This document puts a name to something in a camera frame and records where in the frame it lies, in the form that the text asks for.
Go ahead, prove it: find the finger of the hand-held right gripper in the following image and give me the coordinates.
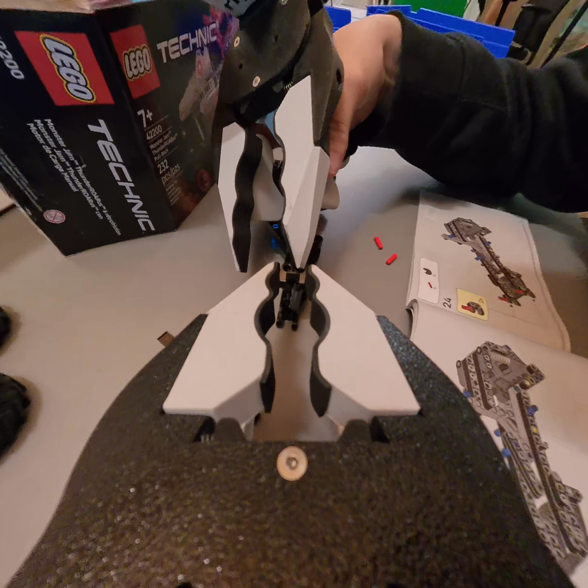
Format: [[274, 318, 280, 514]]
[[217, 123, 286, 273], [275, 75, 331, 272]]

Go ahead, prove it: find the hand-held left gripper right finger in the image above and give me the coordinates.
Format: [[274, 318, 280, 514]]
[[306, 266, 422, 426]]

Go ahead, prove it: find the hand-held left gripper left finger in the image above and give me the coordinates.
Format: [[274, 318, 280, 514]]
[[162, 263, 281, 423]]

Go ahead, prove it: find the black toy car chassis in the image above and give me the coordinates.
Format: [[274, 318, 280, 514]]
[[269, 220, 324, 331]]

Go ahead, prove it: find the person's right forearm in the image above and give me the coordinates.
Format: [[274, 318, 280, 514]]
[[347, 11, 588, 214]]

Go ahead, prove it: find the light grey desk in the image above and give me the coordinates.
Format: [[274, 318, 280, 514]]
[[0, 147, 588, 586]]

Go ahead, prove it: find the person's right hand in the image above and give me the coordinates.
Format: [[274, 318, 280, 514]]
[[327, 14, 403, 176]]

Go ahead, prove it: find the black toy set box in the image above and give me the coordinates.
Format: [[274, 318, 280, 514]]
[[0, 0, 239, 256]]

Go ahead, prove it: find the open instruction booklet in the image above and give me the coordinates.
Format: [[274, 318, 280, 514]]
[[405, 190, 588, 580]]

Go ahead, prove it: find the green plastic bin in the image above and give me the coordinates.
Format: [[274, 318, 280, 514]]
[[404, 0, 467, 18]]

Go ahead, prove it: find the black toy tyre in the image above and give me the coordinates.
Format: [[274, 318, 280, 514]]
[[0, 373, 31, 456]]

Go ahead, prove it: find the dark background furniture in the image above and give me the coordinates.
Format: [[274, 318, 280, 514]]
[[507, 0, 588, 63]]

